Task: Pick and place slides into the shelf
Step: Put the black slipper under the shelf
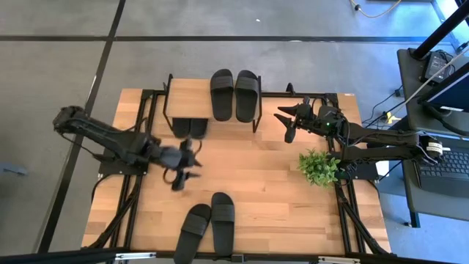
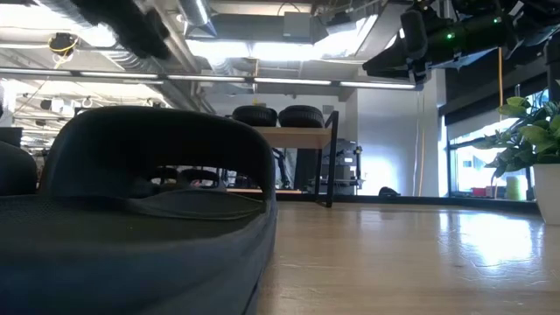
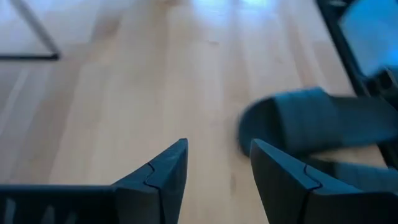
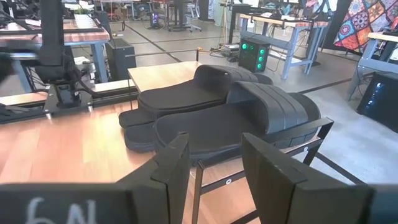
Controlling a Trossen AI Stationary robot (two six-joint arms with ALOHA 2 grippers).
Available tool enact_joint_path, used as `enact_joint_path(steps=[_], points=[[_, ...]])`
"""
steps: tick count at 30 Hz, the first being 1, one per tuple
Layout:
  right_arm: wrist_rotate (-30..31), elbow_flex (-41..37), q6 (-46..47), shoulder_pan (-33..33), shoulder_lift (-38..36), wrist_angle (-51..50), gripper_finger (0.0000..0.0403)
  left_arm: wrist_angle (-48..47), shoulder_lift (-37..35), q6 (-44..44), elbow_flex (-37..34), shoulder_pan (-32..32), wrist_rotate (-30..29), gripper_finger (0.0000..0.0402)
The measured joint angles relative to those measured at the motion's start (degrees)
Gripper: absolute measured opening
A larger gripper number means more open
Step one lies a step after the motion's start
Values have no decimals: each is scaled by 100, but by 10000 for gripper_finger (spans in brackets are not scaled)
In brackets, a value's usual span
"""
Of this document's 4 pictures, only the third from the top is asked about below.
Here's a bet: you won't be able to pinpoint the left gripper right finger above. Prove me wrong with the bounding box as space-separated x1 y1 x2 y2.
249 138 368 224

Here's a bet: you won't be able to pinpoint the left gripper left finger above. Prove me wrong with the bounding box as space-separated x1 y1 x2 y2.
111 138 190 224

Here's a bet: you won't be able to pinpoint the black rubber slide sandal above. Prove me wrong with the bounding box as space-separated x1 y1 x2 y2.
236 86 398 158

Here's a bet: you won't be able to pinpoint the wooden shelf black metal legs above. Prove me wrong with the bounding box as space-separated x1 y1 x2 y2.
0 0 60 61

